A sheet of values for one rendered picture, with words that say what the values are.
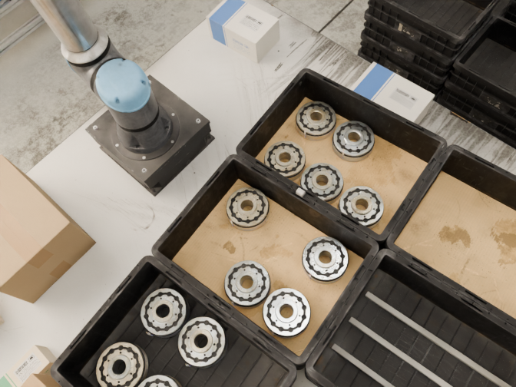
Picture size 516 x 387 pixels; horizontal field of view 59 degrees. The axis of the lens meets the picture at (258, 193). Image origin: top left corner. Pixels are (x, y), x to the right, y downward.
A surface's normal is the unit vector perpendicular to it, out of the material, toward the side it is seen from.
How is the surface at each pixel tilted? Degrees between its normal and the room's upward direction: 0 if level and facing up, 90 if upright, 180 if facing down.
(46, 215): 0
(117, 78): 10
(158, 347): 0
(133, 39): 0
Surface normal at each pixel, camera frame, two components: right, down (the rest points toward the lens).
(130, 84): 0.04, -0.31
